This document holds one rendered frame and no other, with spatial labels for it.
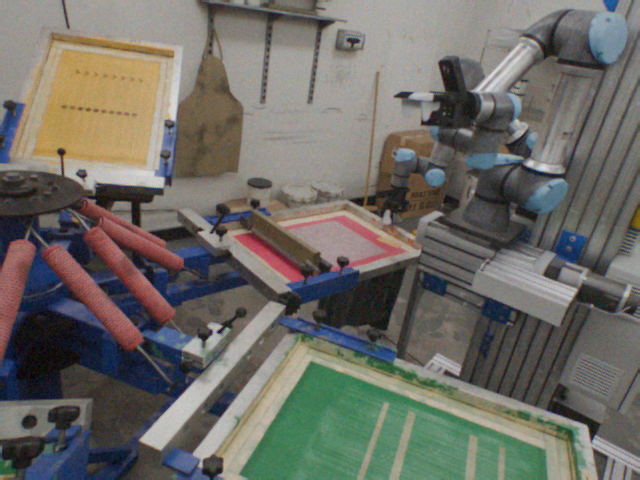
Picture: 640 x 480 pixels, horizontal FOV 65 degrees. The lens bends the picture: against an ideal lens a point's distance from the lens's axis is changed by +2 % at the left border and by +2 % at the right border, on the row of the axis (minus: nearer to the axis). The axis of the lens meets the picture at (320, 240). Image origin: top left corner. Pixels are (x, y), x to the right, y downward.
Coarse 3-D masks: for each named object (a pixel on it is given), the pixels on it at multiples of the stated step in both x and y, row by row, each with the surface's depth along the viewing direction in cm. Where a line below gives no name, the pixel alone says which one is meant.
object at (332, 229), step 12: (336, 216) 233; (288, 228) 213; (300, 228) 214; (312, 228) 216; (324, 228) 218; (336, 228) 220; (348, 228) 222; (360, 228) 224; (240, 240) 195; (252, 240) 197; (312, 240) 205; (324, 240) 207; (336, 240) 209; (264, 252) 189; (276, 252) 191
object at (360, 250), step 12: (348, 240) 210; (360, 240) 212; (372, 240) 214; (324, 252) 197; (336, 252) 198; (348, 252) 200; (360, 252) 202; (372, 252) 203; (384, 252) 205; (396, 252) 207; (276, 264) 182; (288, 264) 183; (336, 264) 189; (360, 264) 192; (288, 276) 175; (300, 276) 177
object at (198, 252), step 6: (198, 246) 167; (174, 252) 161; (180, 252) 162; (186, 252) 162; (192, 252) 163; (198, 252) 164; (204, 252) 164; (210, 252) 165; (186, 258) 160; (192, 258) 161; (198, 258) 163; (204, 258) 164; (210, 258) 166; (216, 258) 167; (222, 258) 169; (186, 264) 160; (192, 264) 162; (198, 264) 164; (210, 264) 167; (180, 270) 160; (186, 270) 162
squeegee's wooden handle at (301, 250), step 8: (256, 216) 196; (264, 216) 194; (256, 224) 197; (264, 224) 192; (272, 224) 189; (280, 224) 189; (264, 232) 193; (272, 232) 189; (280, 232) 185; (288, 232) 184; (272, 240) 190; (280, 240) 186; (288, 240) 182; (296, 240) 179; (288, 248) 183; (296, 248) 179; (304, 248) 175; (312, 248) 174; (296, 256) 180; (304, 256) 176; (312, 256) 173; (304, 264) 177
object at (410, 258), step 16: (304, 208) 227; (320, 208) 231; (336, 208) 238; (352, 208) 238; (224, 224) 199; (240, 224) 205; (384, 224) 224; (400, 240) 218; (400, 256) 196; (416, 256) 198; (272, 272) 169; (368, 272) 181; (384, 272) 188
